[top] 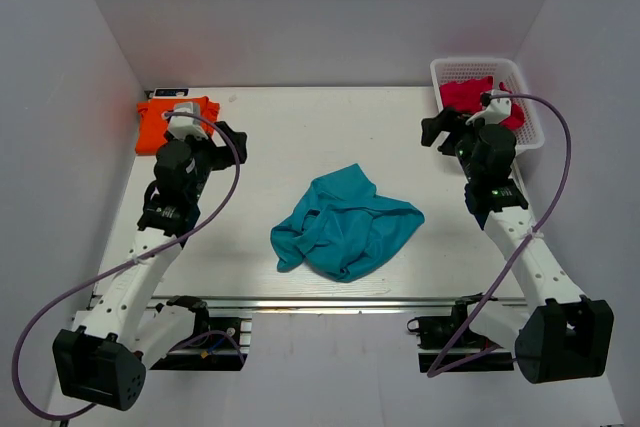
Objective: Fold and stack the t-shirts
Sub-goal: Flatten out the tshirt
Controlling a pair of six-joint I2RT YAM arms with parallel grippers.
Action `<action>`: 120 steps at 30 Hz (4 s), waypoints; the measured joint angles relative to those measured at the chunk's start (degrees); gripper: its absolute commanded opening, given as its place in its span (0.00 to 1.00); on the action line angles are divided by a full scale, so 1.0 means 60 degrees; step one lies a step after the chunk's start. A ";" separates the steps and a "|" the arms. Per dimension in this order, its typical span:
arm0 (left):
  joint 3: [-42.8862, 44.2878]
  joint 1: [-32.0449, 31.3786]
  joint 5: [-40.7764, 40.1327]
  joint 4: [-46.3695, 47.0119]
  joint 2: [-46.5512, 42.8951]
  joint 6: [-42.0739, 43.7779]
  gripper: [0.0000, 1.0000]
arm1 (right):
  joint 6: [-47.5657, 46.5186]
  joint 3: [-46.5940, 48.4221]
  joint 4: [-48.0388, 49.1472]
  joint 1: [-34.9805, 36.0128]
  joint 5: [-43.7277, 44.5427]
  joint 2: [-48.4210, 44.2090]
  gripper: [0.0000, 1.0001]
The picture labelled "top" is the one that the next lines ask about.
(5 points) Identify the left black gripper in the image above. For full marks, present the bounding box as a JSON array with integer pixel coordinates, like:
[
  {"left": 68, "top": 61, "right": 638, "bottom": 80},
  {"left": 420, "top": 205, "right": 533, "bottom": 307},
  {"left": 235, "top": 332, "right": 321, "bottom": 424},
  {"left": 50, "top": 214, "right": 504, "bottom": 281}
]
[{"left": 180, "top": 122, "right": 247, "bottom": 201}]

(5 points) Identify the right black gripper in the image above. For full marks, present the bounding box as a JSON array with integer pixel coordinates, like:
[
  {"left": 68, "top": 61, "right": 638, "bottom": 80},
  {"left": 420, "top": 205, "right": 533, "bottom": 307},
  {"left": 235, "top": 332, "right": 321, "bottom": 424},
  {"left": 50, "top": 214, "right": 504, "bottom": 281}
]
[{"left": 422, "top": 106, "right": 486, "bottom": 182}]

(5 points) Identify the teal t-shirt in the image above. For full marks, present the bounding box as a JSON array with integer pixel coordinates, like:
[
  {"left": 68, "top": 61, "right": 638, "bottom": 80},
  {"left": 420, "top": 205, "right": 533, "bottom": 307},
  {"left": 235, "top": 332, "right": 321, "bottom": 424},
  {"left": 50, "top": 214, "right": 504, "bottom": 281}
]
[{"left": 270, "top": 164, "right": 425, "bottom": 283}]

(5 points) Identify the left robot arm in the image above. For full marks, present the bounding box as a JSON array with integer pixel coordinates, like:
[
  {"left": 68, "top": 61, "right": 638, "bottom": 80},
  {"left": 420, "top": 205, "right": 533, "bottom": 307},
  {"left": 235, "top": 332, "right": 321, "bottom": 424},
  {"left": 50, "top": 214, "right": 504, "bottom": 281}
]
[{"left": 52, "top": 118, "right": 247, "bottom": 411}]

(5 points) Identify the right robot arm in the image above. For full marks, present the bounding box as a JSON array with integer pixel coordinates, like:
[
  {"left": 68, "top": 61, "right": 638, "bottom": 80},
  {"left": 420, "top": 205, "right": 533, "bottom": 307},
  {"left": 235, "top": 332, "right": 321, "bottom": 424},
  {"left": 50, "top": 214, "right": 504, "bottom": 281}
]
[{"left": 413, "top": 108, "right": 614, "bottom": 384}]

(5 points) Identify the pink crumpled t-shirt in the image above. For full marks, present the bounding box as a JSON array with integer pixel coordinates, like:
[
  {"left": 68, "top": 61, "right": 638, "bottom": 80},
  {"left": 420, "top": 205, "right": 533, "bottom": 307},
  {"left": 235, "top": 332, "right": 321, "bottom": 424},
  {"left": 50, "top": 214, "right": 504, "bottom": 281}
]
[{"left": 439, "top": 76, "right": 525, "bottom": 131}]

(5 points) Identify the white plastic basket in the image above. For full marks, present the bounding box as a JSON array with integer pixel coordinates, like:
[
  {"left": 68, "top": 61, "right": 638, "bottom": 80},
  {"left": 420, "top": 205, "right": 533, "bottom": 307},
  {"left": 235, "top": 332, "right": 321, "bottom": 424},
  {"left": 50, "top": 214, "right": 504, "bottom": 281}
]
[{"left": 430, "top": 57, "right": 544, "bottom": 155}]

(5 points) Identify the orange folded t-shirt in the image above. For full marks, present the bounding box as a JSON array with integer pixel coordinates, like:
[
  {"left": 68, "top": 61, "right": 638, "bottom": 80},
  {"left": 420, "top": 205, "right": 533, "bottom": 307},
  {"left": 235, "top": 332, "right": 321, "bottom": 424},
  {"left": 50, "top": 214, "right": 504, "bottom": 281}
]
[{"left": 135, "top": 96, "right": 220, "bottom": 156}]

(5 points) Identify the blue label sticker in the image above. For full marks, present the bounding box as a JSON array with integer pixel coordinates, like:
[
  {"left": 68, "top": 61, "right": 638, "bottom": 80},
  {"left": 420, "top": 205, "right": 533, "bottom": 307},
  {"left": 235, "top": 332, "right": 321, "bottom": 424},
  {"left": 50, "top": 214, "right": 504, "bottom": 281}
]
[{"left": 153, "top": 88, "right": 189, "bottom": 97}]

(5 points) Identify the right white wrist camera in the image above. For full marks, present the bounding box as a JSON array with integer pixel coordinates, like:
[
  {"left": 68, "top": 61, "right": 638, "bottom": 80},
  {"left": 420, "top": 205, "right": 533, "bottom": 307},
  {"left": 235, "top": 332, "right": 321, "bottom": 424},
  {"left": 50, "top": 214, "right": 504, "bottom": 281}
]
[{"left": 465, "top": 90, "right": 512, "bottom": 125}]

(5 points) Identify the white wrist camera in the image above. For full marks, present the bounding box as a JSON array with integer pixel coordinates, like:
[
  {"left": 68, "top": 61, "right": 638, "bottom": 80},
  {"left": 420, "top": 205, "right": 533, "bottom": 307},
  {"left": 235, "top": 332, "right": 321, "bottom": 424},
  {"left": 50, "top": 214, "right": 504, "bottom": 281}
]
[
  {"left": 163, "top": 101, "right": 207, "bottom": 140},
  {"left": 465, "top": 90, "right": 512, "bottom": 125}
]

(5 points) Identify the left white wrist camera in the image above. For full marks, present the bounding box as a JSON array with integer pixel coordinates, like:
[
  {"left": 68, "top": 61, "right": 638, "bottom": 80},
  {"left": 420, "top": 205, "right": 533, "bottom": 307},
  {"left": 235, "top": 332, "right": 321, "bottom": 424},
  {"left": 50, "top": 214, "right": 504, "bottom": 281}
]
[{"left": 163, "top": 101, "right": 207, "bottom": 140}]

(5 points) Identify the aluminium front rail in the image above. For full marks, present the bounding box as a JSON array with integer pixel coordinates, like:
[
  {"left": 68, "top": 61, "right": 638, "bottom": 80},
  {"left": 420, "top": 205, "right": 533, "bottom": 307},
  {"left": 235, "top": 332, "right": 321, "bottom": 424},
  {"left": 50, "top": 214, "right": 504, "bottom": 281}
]
[{"left": 84, "top": 295, "right": 531, "bottom": 316}]

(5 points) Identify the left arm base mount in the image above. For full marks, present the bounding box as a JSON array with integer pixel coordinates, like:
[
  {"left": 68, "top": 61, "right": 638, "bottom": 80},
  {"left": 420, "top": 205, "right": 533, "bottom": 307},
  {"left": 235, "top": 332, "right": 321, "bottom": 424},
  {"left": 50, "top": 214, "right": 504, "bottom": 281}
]
[{"left": 136, "top": 296, "right": 251, "bottom": 371}]

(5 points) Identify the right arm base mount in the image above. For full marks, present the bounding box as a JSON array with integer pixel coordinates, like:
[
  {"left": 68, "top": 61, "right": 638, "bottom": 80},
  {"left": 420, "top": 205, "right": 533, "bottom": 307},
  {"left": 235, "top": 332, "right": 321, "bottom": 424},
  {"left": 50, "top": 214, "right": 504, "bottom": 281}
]
[{"left": 407, "top": 299, "right": 516, "bottom": 375}]

